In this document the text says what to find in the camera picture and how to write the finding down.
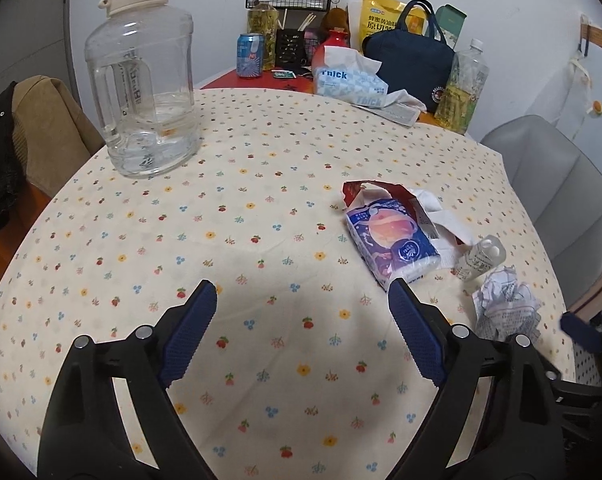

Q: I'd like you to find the small tea bottle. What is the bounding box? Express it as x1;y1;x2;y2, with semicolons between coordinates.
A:
248;0;278;72

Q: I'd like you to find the grey upholstered chair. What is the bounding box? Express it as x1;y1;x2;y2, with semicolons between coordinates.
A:
481;115;602;308

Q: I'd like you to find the brown jacket on chair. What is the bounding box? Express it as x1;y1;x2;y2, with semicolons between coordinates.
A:
12;75;104;197

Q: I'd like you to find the small clear plastic bottle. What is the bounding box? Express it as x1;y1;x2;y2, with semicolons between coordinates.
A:
453;235;507;281

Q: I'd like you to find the large tea bottle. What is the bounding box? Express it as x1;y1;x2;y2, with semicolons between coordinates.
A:
435;38;490;134

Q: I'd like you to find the navy lunch bag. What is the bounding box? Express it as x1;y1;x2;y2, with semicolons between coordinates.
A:
362;0;455;114

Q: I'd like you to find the black pen holder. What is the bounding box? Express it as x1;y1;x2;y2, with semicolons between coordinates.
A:
275;29;307;70

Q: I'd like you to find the large clear water jug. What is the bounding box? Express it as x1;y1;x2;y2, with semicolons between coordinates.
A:
84;0;200;178

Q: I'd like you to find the red snack wrapper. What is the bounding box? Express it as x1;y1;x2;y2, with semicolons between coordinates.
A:
341;180;416;208

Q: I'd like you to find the yellow snack bag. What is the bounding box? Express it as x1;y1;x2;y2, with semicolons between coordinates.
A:
359;0;427;51

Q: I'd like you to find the floral cream tablecloth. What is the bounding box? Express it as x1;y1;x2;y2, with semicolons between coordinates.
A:
0;89;574;479

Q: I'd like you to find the white paper napkin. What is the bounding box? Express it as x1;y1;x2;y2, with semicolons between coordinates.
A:
409;188;476;269

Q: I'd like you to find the printed paper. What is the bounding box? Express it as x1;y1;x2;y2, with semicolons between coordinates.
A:
472;266;542;342

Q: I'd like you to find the blue soda can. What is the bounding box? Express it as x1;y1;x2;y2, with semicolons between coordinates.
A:
236;32;264;78

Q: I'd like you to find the white refrigerator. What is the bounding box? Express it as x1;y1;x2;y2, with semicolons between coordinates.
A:
573;42;602;152

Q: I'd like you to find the red pot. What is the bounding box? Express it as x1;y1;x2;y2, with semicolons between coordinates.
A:
311;28;350;73

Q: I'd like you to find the blue peach snack packet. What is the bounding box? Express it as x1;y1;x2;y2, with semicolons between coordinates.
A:
345;198;441;290

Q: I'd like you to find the green tall box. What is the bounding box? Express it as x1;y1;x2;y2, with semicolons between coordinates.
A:
435;3;467;50

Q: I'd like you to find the blue tissue pack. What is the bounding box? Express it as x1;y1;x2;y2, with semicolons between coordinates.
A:
313;48;389;108

